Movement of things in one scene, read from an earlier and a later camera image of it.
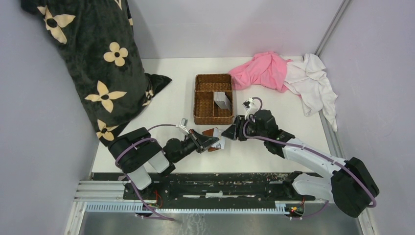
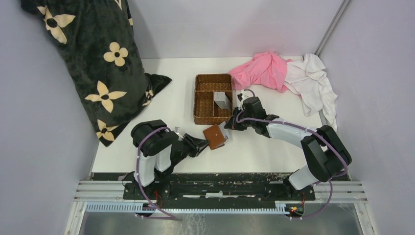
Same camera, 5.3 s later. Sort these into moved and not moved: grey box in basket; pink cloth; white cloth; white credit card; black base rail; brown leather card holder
Moved: brown leather card holder; white credit card
Not moved: pink cloth; white cloth; grey box in basket; black base rail
